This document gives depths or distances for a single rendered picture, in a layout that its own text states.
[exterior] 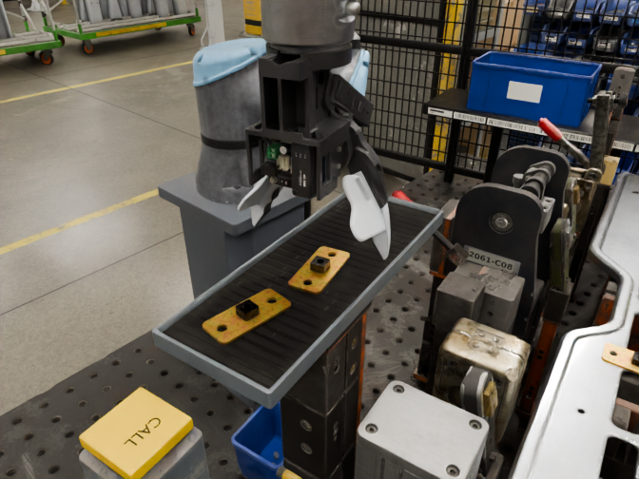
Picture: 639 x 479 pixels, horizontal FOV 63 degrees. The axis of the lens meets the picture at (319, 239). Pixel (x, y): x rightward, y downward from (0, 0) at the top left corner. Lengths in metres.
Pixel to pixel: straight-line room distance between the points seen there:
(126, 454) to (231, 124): 0.53
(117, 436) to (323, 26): 0.34
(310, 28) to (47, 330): 2.23
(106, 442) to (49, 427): 0.69
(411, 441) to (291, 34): 0.34
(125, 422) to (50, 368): 1.90
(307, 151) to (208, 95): 0.41
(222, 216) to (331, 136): 0.41
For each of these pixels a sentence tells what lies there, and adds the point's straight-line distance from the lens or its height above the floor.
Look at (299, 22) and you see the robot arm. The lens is 0.42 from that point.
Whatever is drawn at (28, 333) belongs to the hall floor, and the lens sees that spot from 2.56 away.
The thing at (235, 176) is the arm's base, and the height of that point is 1.14.
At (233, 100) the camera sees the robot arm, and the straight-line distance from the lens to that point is 0.80.
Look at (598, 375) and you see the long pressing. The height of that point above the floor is 1.00.
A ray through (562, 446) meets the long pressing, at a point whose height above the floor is 1.00.
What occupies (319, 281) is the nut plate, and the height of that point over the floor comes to 1.16.
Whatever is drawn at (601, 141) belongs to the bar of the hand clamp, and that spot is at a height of 1.13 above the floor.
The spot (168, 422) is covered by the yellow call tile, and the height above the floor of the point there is 1.16.
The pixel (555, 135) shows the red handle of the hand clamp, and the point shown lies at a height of 1.12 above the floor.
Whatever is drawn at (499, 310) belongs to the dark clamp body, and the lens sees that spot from 0.72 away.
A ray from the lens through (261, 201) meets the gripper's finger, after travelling 0.55.
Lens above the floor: 1.49
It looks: 31 degrees down
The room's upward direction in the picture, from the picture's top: straight up
